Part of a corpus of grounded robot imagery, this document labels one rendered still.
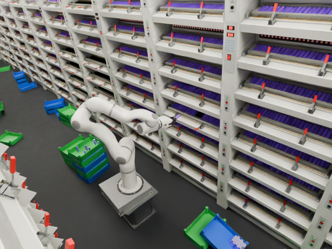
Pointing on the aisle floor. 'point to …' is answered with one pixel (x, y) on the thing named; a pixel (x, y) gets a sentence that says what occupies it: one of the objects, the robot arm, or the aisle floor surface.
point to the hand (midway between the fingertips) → (172, 119)
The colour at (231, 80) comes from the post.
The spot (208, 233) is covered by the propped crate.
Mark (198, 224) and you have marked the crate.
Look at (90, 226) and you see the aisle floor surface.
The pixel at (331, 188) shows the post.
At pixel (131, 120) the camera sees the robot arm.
